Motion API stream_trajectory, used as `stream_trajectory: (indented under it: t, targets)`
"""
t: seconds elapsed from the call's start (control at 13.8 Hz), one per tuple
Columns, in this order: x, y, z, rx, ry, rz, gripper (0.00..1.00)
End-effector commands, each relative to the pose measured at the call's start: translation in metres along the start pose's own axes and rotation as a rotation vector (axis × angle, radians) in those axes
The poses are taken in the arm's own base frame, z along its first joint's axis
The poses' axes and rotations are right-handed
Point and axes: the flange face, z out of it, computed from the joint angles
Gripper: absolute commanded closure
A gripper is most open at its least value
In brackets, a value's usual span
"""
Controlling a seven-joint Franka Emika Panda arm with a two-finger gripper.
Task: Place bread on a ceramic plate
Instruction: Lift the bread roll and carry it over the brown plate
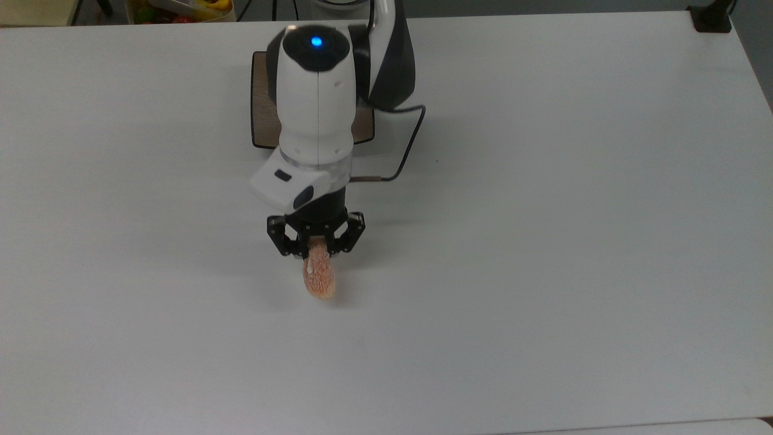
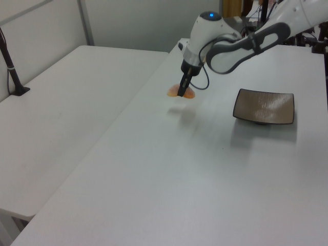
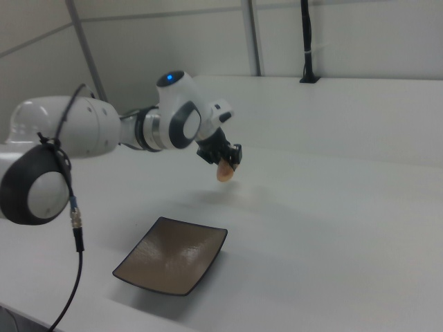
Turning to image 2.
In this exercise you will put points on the black clamped camera stand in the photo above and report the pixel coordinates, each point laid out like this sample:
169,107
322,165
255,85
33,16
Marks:
320,46

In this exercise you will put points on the orange sugar-coated bread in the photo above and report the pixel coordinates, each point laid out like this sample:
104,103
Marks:
191,93

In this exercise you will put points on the yellow wooden panel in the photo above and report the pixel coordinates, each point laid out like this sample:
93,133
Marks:
232,9

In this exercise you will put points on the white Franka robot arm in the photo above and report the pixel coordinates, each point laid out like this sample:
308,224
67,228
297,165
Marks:
230,51

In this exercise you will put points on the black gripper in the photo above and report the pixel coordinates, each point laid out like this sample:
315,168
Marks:
191,68

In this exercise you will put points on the black camera stand pole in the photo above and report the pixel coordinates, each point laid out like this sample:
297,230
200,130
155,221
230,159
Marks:
11,70

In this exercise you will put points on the thin black vertical pole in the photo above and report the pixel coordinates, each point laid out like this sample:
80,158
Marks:
264,10

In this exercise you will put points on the grey metal partition post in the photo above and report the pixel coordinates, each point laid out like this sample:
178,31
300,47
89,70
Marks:
86,23

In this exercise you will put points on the square brown ceramic plate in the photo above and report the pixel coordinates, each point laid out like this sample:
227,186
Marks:
264,107

